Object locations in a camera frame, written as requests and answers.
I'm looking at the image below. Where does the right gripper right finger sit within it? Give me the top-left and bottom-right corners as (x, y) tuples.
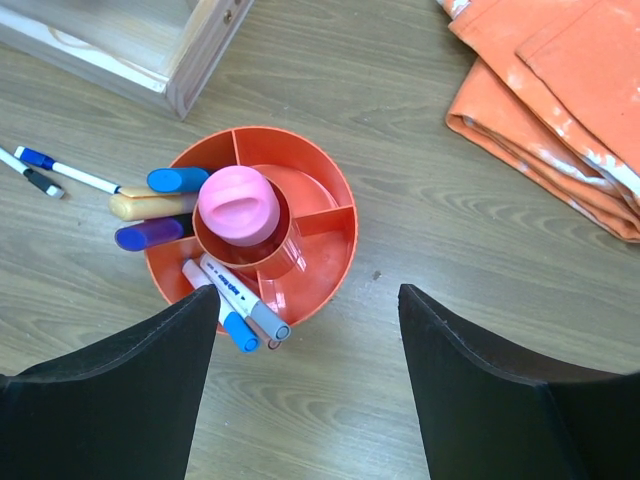
(398, 284), (639, 479)

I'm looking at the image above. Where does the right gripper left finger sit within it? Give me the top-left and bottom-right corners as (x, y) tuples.
(1, 287), (220, 479)

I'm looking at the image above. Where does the white pen light-blue cap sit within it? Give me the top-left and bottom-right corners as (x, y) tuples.
(182, 259), (261, 353)

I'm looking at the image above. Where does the white pen brown cap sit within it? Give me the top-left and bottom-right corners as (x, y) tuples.
(245, 316), (281, 351)

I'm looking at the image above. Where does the white pen grey cap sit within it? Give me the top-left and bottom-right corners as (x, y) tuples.
(199, 253), (291, 342)

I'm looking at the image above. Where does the black highlighter purple cap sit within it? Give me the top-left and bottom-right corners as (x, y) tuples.
(114, 214), (194, 252)

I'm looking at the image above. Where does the orange pink highlighter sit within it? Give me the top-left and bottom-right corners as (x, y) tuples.
(108, 187), (198, 221)

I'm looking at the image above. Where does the glue tube pink cap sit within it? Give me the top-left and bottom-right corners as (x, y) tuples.
(198, 165), (281, 247)

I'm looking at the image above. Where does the black highlighter blue cap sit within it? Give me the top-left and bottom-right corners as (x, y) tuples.
(147, 167), (211, 194)

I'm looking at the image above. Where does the orange round divided organizer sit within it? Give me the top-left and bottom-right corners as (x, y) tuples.
(145, 126), (358, 326)

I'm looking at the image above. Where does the white pen dark-blue cap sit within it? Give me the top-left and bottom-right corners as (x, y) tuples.
(14, 146), (120, 195)

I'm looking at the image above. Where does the white pen black cap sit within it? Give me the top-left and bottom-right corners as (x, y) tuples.
(0, 149), (65, 199)

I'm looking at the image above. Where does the orange folded cloth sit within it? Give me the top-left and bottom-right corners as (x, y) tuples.
(442, 1), (639, 243)

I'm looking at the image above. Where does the wooden clothes rack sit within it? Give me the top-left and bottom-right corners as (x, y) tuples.
(1, 0), (253, 119)

